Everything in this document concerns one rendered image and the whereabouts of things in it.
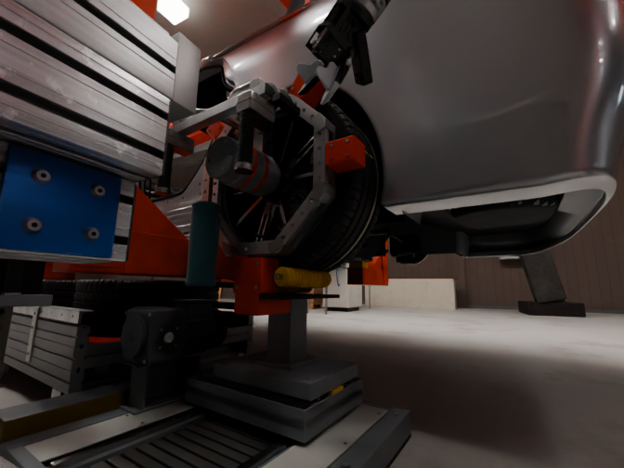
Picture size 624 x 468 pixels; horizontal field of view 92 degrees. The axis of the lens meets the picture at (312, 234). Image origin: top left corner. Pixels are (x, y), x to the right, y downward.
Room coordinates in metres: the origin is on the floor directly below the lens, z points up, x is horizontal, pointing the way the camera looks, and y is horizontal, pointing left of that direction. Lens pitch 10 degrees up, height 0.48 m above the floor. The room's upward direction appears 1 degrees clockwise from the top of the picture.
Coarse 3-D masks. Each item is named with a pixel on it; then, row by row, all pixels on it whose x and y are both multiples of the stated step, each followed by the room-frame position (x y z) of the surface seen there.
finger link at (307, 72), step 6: (318, 60) 0.62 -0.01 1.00; (300, 66) 0.64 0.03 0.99; (306, 66) 0.63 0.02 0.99; (312, 66) 0.63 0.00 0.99; (324, 66) 0.63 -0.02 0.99; (300, 72) 0.65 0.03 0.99; (306, 72) 0.65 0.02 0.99; (312, 72) 0.65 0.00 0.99; (306, 78) 0.66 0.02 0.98; (312, 78) 0.65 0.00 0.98; (318, 78) 0.65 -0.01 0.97; (306, 84) 0.67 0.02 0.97; (312, 84) 0.67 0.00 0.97; (300, 90) 0.68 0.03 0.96; (306, 90) 0.68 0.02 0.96
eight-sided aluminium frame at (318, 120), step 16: (304, 112) 0.84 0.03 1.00; (224, 128) 1.04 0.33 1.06; (320, 128) 0.80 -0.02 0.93; (320, 144) 0.81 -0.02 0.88; (320, 160) 0.81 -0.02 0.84; (208, 176) 1.08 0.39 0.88; (320, 176) 0.82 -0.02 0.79; (208, 192) 1.08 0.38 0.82; (320, 192) 0.80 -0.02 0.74; (304, 208) 0.84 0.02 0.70; (320, 208) 0.85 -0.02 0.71; (224, 224) 1.08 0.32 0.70; (288, 224) 0.87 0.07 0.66; (304, 224) 0.85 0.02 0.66; (224, 240) 1.02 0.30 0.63; (272, 240) 0.89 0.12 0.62; (288, 240) 0.87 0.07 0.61
